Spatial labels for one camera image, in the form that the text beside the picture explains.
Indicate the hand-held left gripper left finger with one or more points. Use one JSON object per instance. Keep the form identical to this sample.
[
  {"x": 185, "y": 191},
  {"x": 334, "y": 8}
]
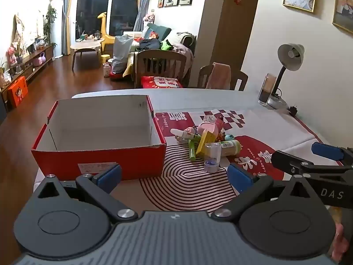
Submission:
[{"x": 110, "y": 175}]

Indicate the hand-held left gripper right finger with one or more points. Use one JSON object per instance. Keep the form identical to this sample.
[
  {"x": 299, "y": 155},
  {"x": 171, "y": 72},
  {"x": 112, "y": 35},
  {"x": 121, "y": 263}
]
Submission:
[{"x": 238, "y": 176}]

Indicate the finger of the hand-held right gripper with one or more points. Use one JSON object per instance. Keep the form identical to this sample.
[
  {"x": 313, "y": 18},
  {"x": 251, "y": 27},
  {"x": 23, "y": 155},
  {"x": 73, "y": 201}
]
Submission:
[
  {"x": 289, "y": 161},
  {"x": 328, "y": 151}
]

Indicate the red cardboard box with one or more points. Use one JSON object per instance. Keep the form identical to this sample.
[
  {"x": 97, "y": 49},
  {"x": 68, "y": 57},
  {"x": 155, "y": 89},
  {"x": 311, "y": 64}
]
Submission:
[{"x": 96, "y": 157}]

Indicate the green lidded bottle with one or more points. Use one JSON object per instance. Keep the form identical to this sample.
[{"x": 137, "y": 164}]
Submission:
[{"x": 231, "y": 147}]

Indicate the clear cylindrical container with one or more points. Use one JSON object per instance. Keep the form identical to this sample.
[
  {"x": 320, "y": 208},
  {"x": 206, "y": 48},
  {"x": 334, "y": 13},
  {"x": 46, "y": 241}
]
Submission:
[{"x": 212, "y": 154}]

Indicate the small teal case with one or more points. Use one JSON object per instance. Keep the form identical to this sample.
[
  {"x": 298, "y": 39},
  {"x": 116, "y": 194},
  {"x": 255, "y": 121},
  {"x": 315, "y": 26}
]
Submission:
[{"x": 229, "y": 137}]

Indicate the yellow box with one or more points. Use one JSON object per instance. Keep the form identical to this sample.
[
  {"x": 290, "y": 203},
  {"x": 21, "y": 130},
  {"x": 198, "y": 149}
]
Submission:
[{"x": 206, "y": 139}]

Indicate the pink binder clip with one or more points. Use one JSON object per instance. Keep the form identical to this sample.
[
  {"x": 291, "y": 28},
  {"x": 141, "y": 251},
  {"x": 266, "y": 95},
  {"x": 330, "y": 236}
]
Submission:
[{"x": 219, "y": 122}]

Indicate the pink heart box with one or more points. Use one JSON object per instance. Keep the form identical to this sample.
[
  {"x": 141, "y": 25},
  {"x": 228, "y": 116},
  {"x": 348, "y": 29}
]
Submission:
[{"x": 208, "y": 127}]

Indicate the clear plastic trinket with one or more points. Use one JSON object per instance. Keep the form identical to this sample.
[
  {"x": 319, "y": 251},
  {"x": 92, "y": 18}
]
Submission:
[{"x": 209, "y": 119}]

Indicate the pink blue toy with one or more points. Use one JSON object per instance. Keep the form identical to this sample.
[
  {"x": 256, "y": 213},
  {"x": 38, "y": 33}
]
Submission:
[{"x": 190, "y": 130}]

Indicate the white tube green label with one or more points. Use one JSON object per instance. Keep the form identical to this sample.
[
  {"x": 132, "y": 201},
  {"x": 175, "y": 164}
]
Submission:
[{"x": 183, "y": 136}]

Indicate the person's right hand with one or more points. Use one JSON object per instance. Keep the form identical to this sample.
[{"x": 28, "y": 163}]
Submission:
[{"x": 340, "y": 243}]

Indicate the red white printed tablecloth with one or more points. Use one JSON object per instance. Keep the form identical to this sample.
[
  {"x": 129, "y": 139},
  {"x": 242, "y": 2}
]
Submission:
[{"x": 193, "y": 187}]

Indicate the black power plug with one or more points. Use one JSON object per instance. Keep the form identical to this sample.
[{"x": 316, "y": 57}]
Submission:
[{"x": 293, "y": 111}]

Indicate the clear drinking glass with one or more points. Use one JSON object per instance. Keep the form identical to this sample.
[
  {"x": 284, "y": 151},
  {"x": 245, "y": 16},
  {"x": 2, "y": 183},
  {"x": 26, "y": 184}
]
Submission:
[{"x": 266, "y": 91}]

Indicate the pink towel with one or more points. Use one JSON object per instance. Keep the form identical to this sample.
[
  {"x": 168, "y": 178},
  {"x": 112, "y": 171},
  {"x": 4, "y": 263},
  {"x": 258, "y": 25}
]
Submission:
[{"x": 219, "y": 76}]

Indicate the grey desk lamp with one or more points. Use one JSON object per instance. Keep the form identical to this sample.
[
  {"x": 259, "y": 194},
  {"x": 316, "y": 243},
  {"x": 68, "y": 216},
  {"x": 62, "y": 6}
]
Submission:
[{"x": 291, "y": 53}]

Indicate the red printed cushion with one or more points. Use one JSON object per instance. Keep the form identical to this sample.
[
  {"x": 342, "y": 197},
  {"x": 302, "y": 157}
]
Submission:
[{"x": 161, "y": 82}]

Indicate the yellow stool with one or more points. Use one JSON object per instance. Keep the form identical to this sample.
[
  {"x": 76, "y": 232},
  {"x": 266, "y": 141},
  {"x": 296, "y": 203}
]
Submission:
[{"x": 105, "y": 58}]

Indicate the slatted wooden chair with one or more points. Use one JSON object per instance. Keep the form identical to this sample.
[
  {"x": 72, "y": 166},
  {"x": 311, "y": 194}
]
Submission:
[{"x": 143, "y": 60}]

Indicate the large grey plastic bag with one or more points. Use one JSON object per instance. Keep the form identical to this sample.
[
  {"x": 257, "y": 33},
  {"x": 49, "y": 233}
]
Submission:
[{"x": 121, "y": 52}]

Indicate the orange gift box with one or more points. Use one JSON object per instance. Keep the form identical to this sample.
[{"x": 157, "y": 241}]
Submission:
[{"x": 18, "y": 91}]

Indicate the wooden coffee table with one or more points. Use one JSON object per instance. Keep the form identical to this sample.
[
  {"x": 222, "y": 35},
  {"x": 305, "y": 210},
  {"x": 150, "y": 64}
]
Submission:
[{"x": 85, "y": 45}]

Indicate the purple bag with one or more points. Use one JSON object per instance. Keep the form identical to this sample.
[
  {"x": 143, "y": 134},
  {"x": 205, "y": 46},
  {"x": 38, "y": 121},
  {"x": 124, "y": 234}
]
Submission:
[{"x": 38, "y": 60}]

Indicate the wooden TV cabinet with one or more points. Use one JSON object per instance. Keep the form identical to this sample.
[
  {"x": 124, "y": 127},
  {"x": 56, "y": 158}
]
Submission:
[{"x": 41, "y": 53}]

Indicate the wooden door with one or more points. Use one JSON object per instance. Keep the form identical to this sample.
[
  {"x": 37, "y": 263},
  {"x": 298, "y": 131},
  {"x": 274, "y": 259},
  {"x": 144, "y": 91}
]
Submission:
[{"x": 234, "y": 33}]

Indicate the gold framed figure picture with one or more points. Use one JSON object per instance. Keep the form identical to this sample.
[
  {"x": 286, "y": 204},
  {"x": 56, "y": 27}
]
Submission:
[{"x": 344, "y": 5}]

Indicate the yellow giraffe toy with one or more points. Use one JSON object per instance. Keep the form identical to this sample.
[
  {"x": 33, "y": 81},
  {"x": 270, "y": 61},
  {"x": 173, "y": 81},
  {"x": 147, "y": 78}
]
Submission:
[{"x": 103, "y": 24}]

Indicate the sofa with clothes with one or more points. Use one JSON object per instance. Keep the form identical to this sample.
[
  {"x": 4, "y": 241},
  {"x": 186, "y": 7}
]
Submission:
[{"x": 162, "y": 31}]

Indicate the white standing air conditioner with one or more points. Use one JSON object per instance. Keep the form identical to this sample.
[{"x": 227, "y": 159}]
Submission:
[{"x": 57, "y": 27}]

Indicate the pink flowers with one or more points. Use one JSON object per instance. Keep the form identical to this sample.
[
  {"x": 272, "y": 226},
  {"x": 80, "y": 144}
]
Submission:
[{"x": 11, "y": 52}]

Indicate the blue yellow curtain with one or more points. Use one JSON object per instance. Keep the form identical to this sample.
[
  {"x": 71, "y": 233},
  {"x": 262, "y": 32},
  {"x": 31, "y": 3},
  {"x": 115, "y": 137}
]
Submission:
[
  {"x": 143, "y": 2},
  {"x": 68, "y": 19}
]

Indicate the pink plush toy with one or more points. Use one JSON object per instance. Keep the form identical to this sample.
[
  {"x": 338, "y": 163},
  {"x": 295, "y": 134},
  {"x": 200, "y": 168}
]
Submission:
[{"x": 150, "y": 18}]

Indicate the light hanging cloth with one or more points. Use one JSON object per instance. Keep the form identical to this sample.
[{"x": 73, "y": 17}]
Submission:
[{"x": 27, "y": 30}]

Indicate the green house plant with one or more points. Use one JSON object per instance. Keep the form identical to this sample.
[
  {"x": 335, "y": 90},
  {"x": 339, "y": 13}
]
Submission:
[{"x": 50, "y": 19}]

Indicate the glass balcony door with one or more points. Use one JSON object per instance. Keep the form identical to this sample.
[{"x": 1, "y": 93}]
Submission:
[{"x": 93, "y": 8}]

